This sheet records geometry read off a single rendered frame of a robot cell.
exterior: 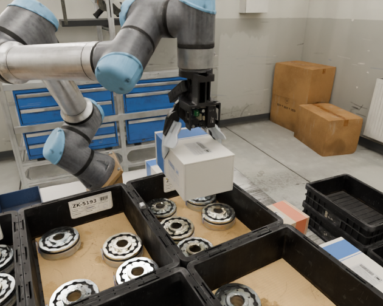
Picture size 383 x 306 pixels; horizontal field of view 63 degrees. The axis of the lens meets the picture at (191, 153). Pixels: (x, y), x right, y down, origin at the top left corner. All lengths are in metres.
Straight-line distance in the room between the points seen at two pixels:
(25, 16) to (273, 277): 0.88
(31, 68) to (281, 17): 3.84
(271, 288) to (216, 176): 0.30
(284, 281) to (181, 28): 0.62
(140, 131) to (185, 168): 2.21
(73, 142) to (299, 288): 0.83
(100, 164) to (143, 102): 1.63
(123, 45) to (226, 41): 3.40
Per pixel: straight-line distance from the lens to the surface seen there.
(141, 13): 0.66
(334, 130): 3.52
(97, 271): 0.86
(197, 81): 0.62
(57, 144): 1.14
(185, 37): 0.63
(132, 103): 2.75
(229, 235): 0.94
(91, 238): 0.97
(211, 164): 0.67
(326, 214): 1.69
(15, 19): 0.92
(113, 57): 0.58
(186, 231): 0.90
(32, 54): 0.75
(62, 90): 1.07
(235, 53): 4.04
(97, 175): 1.19
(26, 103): 2.68
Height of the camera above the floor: 1.43
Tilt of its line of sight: 25 degrees down
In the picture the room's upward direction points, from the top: straight up
